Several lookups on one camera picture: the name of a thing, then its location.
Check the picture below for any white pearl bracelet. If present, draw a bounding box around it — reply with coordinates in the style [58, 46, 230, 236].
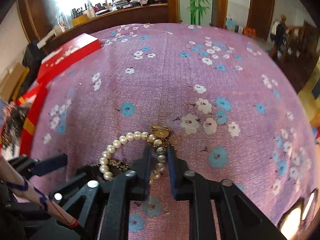
[99, 125, 171, 184]

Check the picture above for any leopard print scrunchie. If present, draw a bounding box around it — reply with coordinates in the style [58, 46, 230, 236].
[89, 159, 131, 174]

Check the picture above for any grey sheer scrunchie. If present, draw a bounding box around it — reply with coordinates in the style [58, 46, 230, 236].
[1, 101, 31, 149]

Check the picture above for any red jewelry tray box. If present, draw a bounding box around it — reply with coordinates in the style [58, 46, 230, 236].
[16, 84, 48, 157]

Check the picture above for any black smartphone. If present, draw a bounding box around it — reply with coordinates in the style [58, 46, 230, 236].
[277, 189, 319, 239]

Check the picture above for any purple floral bedspread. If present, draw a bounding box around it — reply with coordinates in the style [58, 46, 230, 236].
[30, 24, 319, 224]

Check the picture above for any cardboard box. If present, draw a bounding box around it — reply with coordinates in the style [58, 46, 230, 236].
[1, 63, 30, 103]

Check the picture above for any red box lid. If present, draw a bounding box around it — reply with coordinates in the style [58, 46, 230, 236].
[36, 33, 101, 85]

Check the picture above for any wooden stair railing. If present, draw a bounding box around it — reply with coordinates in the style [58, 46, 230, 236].
[268, 15, 319, 60]

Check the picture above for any yellow box on shelf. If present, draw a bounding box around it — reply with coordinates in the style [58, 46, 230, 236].
[72, 14, 89, 27]

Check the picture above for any wooden headboard shelf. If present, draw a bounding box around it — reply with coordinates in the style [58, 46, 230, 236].
[42, 4, 171, 54]

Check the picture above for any brown wooden door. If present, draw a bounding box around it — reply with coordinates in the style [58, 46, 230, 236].
[246, 0, 275, 41]

